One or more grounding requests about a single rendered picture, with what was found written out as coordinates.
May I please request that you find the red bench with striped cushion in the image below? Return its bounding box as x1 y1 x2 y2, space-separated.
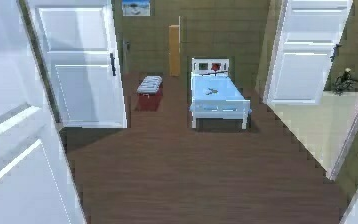
134 75 164 113

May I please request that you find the white bed with blue sheet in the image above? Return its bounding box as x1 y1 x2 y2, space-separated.
189 57 253 130

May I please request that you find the tall orange wooden cupboard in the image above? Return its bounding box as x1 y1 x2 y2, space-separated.
168 24 181 77

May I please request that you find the white panelled room door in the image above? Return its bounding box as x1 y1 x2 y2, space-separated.
26 0 128 129
262 0 354 106
0 0 87 224

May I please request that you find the framed beach picture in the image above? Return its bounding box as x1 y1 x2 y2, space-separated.
121 0 152 17

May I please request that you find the dark house plant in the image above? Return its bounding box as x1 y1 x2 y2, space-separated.
332 67 358 96

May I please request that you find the black door handle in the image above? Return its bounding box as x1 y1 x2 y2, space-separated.
330 43 343 63
109 52 117 77

